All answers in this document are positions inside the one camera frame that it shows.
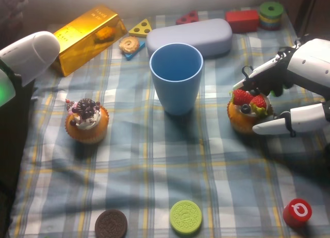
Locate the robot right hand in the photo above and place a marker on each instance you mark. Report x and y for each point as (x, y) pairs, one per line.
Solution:
(312, 63)

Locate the strawberry blueberry toy cupcake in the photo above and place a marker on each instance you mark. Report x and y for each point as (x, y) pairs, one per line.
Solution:
(239, 117)

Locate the chocolate cream toy cupcake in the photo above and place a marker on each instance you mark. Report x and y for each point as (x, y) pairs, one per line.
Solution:
(87, 132)

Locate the blue plastic cup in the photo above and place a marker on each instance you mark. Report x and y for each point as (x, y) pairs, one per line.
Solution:
(178, 93)

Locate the red rectangular wooden block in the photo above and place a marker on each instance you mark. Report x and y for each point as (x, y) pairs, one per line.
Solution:
(242, 21)

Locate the lilac glasses case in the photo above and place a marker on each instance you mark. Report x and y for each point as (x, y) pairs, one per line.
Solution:
(193, 34)

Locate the red triangle block with holes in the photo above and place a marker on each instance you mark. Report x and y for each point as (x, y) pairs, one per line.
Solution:
(180, 22)

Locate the red cylinder with white print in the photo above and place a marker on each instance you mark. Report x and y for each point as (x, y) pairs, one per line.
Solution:
(297, 212)

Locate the blue plaid tablecloth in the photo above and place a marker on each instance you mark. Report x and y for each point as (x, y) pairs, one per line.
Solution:
(180, 158)

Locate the yellow triangle block with holes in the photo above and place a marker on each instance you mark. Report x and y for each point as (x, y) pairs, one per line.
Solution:
(141, 26)

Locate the blue triangle wooden block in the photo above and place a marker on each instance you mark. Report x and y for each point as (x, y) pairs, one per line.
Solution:
(131, 56)

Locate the round swirl biscuit toy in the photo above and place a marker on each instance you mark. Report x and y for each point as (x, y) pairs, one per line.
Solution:
(129, 44)

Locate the green sandwich cookie toy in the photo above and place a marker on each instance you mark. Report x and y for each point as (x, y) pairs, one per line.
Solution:
(186, 217)

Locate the shiny gold bar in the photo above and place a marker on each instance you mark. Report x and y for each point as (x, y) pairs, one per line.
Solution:
(85, 34)

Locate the brown sandwich cookie toy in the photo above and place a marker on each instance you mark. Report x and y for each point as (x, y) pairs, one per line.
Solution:
(111, 223)

